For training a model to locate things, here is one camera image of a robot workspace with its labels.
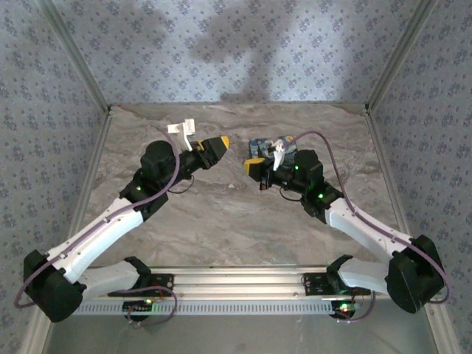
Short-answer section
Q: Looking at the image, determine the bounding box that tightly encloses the base circuit board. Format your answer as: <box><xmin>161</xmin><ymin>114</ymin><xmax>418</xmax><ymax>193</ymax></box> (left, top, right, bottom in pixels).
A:
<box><xmin>122</xmin><ymin>299</ymin><xmax>155</xmax><ymax>315</ymax></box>
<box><xmin>333</xmin><ymin>299</ymin><xmax>361</xmax><ymax>319</ymax></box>

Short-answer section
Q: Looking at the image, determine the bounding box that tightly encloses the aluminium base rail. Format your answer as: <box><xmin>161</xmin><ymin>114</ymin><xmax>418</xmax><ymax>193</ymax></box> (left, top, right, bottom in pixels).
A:
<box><xmin>79</xmin><ymin>265</ymin><xmax>335</xmax><ymax>300</ymax></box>

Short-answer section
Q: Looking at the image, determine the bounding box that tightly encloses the blue patterned pouch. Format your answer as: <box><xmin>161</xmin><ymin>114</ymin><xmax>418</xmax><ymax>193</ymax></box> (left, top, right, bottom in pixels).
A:
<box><xmin>248</xmin><ymin>135</ymin><xmax>296</xmax><ymax>160</ymax></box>

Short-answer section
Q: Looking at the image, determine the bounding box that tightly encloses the left gripper thin black wire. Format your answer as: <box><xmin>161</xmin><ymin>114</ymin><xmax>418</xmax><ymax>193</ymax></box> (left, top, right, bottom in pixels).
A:
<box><xmin>168</xmin><ymin>174</ymin><xmax>197</xmax><ymax>195</ymax></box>

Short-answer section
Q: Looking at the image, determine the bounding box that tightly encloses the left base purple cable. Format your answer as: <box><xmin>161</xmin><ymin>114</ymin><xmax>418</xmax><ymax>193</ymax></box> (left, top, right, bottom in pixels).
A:
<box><xmin>126</xmin><ymin>286</ymin><xmax>178</xmax><ymax>328</ymax></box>

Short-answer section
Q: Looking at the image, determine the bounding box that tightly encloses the gripper thin black wire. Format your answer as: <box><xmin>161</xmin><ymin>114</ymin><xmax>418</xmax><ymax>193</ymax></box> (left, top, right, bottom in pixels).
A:
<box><xmin>279</xmin><ymin>185</ymin><xmax>303</xmax><ymax>203</ymax></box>
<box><xmin>168</xmin><ymin>174</ymin><xmax>197</xmax><ymax>195</ymax></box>

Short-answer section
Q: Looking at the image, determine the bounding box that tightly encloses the right base circuit board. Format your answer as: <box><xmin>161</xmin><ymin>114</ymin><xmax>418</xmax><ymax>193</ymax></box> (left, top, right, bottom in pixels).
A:
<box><xmin>333</xmin><ymin>299</ymin><xmax>361</xmax><ymax>319</ymax></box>

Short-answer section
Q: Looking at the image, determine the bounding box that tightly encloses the left base circuit board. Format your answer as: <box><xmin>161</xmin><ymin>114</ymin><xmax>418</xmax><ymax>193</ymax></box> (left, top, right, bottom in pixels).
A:
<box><xmin>122</xmin><ymin>299</ymin><xmax>155</xmax><ymax>315</ymax></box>

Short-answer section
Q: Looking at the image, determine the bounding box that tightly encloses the white slotted cable duct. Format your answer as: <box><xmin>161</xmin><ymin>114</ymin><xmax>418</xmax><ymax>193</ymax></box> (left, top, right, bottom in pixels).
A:
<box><xmin>72</xmin><ymin>298</ymin><xmax>339</xmax><ymax>316</ymax></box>

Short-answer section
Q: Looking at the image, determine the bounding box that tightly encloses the aluminium side floor rail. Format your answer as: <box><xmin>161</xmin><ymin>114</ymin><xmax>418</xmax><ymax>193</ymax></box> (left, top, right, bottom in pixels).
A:
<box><xmin>364</xmin><ymin>109</ymin><xmax>462</xmax><ymax>354</ymax></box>
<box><xmin>20</xmin><ymin>109</ymin><xmax>114</xmax><ymax>354</ymax></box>

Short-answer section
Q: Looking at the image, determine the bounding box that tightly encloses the aluminium frame post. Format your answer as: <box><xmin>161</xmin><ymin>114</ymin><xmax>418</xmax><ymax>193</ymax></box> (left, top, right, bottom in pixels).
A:
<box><xmin>364</xmin><ymin>0</ymin><xmax>438</xmax><ymax>114</ymax></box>

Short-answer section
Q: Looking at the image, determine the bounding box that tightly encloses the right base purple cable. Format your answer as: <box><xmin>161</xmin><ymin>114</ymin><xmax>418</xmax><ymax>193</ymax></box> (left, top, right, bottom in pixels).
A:
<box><xmin>336</xmin><ymin>290</ymin><xmax>378</xmax><ymax>325</ymax></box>

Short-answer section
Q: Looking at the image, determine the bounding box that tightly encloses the right gripper thin black wire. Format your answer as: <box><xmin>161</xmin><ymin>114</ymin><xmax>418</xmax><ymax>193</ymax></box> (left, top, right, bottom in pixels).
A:
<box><xmin>279</xmin><ymin>185</ymin><xmax>303</xmax><ymax>203</ymax></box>

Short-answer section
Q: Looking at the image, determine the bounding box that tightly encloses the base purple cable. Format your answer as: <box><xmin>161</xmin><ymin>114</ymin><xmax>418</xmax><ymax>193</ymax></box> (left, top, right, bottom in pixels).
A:
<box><xmin>126</xmin><ymin>286</ymin><xmax>178</xmax><ymax>328</ymax></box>
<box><xmin>336</xmin><ymin>290</ymin><xmax>378</xmax><ymax>325</ymax></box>

